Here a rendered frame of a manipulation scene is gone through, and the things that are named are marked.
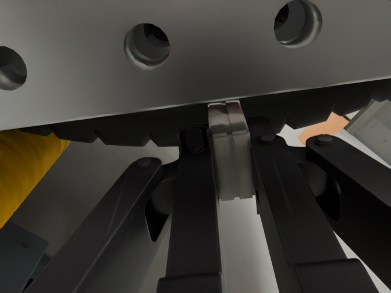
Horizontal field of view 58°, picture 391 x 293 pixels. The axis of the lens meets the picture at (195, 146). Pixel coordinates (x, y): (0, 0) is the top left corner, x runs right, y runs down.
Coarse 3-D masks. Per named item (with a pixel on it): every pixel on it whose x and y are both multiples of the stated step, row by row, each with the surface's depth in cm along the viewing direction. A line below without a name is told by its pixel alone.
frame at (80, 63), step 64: (0, 0) 10; (64, 0) 10; (128, 0) 10; (192, 0) 10; (256, 0) 10; (320, 0) 10; (384, 0) 10; (0, 64) 12; (64, 64) 11; (128, 64) 11; (192, 64) 11; (256, 64) 11; (320, 64) 11; (384, 64) 11; (0, 128) 12
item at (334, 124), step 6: (330, 114) 417; (330, 120) 417; (336, 120) 415; (342, 120) 415; (348, 120) 417; (312, 126) 431; (318, 126) 425; (324, 126) 421; (330, 126) 419; (336, 126) 419; (342, 126) 421; (306, 132) 436; (312, 132) 429; (318, 132) 425; (324, 132) 423; (330, 132) 422; (336, 132) 425; (300, 138) 440; (306, 138) 433
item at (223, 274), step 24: (192, 144) 13; (192, 168) 12; (192, 192) 10; (216, 192) 11; (192, 216) 9; (216, 216) 9; (192, 240) 8; (216, 240) 8; (168, 264) 8; (192, 264) 8; (216, 264) 8; (168, 288) 6; (192, 288) 6; (216, 288) 6
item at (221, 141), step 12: (216, 108) 16; (216, 120) 14; (216, 132) 13; (228, 132) 13; (216, 144) 13; (228, 144) 13; (216, 156) 13; (228, 156) 13; (216, 168) 14; (228, 168) 14; (228, 180) 14; (228, 192) 14
